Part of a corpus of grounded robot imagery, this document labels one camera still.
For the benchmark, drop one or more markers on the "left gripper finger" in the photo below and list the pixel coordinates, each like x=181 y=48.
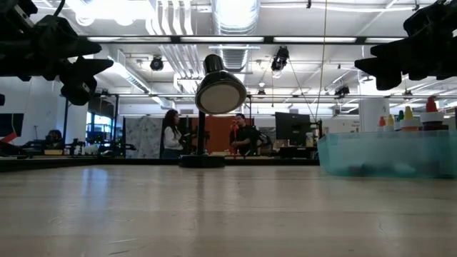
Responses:
x=68 y=39
x=84 y=71

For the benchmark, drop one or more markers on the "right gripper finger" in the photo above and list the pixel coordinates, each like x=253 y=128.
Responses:
x=390 y=81
x=389 y=57

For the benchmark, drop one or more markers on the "large yellow food coloring bottle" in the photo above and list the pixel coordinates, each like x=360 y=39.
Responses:
x=390 y=120

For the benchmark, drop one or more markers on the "large red food coloring bottle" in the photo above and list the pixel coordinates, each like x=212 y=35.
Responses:
x=382 y=122
x=432 y=118

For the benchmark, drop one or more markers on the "teal translucent plastic bin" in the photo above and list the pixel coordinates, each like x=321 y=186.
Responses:
x=357 y=153

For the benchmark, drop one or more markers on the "white round pillar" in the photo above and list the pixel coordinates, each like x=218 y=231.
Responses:
x=373 y=110

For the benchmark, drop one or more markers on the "black ceiling spotlight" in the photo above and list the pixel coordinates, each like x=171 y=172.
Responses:
x=157 y=63
x=280 y=59
x=342 y=90

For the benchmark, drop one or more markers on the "person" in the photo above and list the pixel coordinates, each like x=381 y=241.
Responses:
x=246 y=137
x=173 y=139
x=54 y=137

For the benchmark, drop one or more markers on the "marble patterned partition panel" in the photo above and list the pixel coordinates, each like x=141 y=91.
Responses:
x=143 y=137

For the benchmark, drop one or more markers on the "black computer monitor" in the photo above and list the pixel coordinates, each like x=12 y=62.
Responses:
x=291 y=125

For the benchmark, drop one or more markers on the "black desk lamp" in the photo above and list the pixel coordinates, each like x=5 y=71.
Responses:
x=219 y=94

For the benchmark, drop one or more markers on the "orange partition panel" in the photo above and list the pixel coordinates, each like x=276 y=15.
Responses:
x=219 y=132

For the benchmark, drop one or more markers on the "red tool on stand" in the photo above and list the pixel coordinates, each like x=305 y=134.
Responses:
x=233 y=126

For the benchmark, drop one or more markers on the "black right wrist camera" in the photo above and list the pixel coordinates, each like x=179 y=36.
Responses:
x=432 y=18

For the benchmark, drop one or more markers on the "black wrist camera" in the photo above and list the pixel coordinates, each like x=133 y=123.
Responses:
x=432 y=18
x=19 y=10

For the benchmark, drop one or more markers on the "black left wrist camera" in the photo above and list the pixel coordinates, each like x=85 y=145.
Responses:
x=19 y=10

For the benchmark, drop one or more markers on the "black wall screen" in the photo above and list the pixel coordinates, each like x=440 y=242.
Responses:
x=10 y=125

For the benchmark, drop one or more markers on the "black aluminium table frame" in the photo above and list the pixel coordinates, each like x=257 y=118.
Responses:
x=53 y=164

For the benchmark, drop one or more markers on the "silver ventilation duct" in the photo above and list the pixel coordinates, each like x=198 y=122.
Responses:
x=235 y=18

